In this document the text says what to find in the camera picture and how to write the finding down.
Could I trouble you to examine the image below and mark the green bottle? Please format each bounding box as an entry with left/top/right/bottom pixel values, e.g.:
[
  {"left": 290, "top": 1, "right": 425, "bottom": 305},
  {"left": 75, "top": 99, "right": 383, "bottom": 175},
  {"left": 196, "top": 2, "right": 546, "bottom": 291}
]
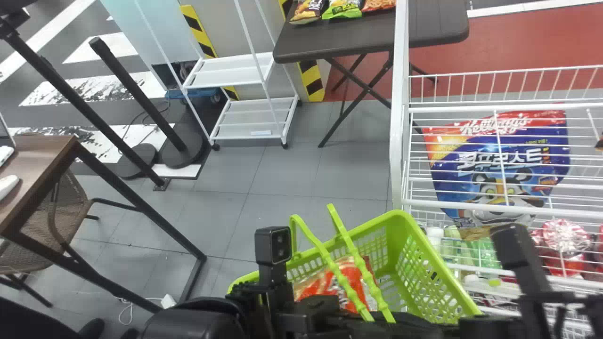
[
  {"left": 443, "top": 226, "right": 473, "bottom": 264},
  {"left": 472, "top": 238, "right": 501, "bottom": 271}
]

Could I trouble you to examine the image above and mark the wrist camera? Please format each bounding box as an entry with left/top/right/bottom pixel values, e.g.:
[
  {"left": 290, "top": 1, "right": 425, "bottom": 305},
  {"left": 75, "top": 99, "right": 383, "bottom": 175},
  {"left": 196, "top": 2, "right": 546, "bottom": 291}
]
[
  {"left": 490, "top": 223, "right": 554, "bottom": 295},
  {"left": 254, "top": 226, "right": 294, "bottom": 289}
]

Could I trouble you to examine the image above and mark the beige mesh chair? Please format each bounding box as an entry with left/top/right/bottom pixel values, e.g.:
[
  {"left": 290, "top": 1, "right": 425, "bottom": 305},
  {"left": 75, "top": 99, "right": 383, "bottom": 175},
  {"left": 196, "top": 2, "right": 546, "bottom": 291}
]
[{"left": 0, "top": 169, "right": 138, "bottom": 307}]

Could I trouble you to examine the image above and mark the red snack packet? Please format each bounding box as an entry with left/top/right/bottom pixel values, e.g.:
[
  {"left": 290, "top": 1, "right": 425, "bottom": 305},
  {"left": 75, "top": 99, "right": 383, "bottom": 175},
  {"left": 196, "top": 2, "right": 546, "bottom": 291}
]
[{"left": 293, "top": 256, "right": 378, "bottom": 314}]

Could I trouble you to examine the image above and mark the blue dolly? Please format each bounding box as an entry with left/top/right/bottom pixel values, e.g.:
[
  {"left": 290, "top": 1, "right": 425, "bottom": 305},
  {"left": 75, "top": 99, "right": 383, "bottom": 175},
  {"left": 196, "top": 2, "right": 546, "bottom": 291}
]
[{"left": 164, "top": 88, "right": 222, "bottom": 105}]

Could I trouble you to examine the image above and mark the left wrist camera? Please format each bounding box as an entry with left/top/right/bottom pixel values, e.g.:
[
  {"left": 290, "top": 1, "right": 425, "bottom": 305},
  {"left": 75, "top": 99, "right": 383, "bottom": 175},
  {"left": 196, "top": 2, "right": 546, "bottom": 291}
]
[{"left": 254, "top": 226, "right": 294, "bottom": 289}]

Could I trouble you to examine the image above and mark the black post with round foot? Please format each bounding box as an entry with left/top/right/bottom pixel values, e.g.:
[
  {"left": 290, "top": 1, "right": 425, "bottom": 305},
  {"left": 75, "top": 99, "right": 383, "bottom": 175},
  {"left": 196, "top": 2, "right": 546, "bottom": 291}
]
[
  {"left": 0, "top": 14, "right": 171, "bottom": 192},
  {"left": 88, "top": 37, "right": 206, "bottom": 170}
]

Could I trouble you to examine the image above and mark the green snack packet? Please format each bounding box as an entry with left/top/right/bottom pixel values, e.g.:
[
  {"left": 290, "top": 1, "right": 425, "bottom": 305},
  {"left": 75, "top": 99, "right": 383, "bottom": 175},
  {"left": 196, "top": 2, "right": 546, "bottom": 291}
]
[{"left": 322, "top": 0, "right": 364, "bottom": 20}]

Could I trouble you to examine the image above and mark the brown side table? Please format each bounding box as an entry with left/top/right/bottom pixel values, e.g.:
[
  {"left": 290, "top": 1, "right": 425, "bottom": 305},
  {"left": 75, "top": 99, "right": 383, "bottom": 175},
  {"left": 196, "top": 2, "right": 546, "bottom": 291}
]
[{"left": 0, "top": 134, "right": 208, "bottom": 315}]

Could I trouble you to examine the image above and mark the blue cereal bag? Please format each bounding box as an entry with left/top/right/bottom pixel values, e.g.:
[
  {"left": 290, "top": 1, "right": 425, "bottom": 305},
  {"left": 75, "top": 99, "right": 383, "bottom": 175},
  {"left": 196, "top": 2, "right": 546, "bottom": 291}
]
[{"left": 422, "top": 110, "right": 571, "bottom": 227}]

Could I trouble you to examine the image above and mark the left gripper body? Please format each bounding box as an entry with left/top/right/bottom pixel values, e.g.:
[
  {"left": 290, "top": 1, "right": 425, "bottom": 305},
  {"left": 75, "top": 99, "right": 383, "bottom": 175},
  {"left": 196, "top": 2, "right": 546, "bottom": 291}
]
[{"left": 277, "top": 295, "right": 392, "bottom": 339}]

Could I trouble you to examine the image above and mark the yellow black striped post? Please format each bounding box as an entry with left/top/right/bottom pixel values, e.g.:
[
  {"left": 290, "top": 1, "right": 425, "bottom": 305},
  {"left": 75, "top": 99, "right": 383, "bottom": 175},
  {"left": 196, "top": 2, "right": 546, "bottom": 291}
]
[
  {"left": 278, "top": 0, "right": 326, "bottom": 103},
  {"left": 179, "top": 4, "right": 239, "bottom": 101}
]

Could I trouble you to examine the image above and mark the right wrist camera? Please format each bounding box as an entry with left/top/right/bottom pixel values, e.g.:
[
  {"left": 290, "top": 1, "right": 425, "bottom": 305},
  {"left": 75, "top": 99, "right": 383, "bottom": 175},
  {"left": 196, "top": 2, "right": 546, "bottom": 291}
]
[{"left": 490, "top": 223, "right": 554, "bottom": 295}]

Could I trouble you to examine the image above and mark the white cable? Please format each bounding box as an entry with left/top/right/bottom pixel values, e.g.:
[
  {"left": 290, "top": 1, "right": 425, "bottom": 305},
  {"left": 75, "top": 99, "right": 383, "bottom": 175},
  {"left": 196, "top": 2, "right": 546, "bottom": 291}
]
[{"left": 117, "top": 294, "right": 178, "bottom": 326}]

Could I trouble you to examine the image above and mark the dark side table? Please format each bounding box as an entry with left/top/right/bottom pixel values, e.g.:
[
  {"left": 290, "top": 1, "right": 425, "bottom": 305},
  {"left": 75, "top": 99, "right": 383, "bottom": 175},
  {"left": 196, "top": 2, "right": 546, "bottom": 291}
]
[{"left": 273, "top": 0, "right": 470, "bottom": 148}]

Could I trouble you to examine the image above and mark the orange snack packet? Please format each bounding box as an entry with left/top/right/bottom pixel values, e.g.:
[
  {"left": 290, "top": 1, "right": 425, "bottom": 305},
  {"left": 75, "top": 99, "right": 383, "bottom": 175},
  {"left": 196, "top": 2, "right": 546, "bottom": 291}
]
[{"left": 361, "top": 0, "right": 397, "bottom": 13}]

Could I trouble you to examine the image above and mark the white shelf trolley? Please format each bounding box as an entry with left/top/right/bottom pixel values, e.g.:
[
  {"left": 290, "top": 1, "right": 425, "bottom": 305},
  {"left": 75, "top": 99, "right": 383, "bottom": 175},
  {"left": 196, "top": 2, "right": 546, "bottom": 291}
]
[{"left": 134, "top": 0, "right": 301, "bottom": 151}]

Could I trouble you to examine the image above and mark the white wire rack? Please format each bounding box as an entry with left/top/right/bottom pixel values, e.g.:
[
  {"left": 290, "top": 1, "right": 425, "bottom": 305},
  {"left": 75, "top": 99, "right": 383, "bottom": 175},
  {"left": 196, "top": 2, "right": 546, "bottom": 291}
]
[{"left": 389, "top": 0, "right": 603, "bottom": 339}]

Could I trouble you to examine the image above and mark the green basket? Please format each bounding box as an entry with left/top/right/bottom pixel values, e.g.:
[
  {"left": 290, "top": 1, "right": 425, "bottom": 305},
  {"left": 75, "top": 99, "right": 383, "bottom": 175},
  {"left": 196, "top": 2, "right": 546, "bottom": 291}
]
[{"left": 228, "top": 203, "right": 482, "bottom": 325}]

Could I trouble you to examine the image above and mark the brown snack packet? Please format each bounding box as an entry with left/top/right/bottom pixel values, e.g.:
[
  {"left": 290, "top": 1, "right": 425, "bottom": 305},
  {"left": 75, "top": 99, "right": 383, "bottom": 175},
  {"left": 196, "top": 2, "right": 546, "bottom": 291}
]
[{"left": 289, "top": 0, "right": 328, "bottom": 25}]

